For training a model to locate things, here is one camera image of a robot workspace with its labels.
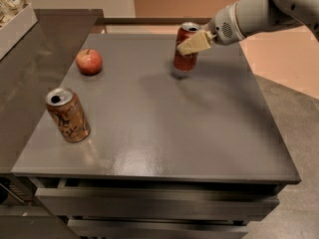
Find red coke can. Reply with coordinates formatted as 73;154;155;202
173;22;201;72

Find brown gold soda can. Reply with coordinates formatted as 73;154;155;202
46;88;91;142

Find red apple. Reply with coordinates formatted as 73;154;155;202
76;49;103;76

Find white snack box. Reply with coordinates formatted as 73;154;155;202
0;4;38;60

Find upper grey drawer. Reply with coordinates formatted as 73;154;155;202
36;188;279;221

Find lower grey drawer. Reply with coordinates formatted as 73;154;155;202
68;220;247;239

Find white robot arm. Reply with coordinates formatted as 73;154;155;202
176;0;319;56

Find snack bags in box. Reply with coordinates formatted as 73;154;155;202
0;0;26;28

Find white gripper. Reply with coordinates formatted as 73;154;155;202
176;3;245;56

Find grey drawer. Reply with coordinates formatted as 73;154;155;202
36;188;279;221
68;220;247;239

